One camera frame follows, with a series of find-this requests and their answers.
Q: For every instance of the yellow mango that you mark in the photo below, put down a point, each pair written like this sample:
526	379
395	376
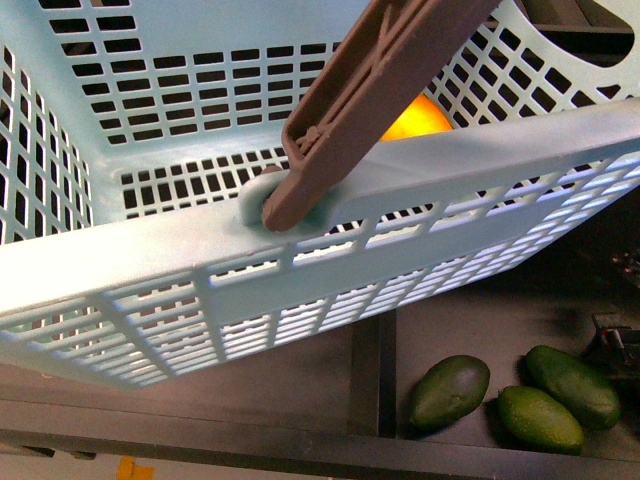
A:
421	117

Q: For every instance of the green avocado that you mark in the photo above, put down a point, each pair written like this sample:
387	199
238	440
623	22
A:
537	420
447	392
582	390

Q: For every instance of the brown basket handle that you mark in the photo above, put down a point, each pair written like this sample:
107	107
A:
387	58

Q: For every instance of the teal plastic basket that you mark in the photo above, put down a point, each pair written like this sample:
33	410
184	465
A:
134	138

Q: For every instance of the black avocado tray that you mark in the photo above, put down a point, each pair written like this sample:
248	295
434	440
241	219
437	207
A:
338	404

